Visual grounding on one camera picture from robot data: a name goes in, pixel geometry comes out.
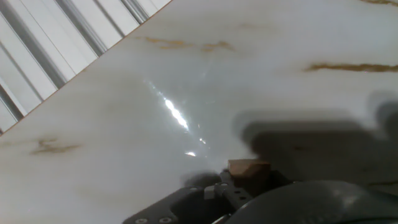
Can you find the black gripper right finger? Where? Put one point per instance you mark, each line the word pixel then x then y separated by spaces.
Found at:
pixel 280 178

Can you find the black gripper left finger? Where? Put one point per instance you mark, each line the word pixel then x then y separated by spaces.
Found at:
pixel 236 197

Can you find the small wooden cube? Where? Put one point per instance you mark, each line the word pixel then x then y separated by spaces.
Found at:
pixel 248 169

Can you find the marble pattern board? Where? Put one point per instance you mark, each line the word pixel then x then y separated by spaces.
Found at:
pixel 124 124

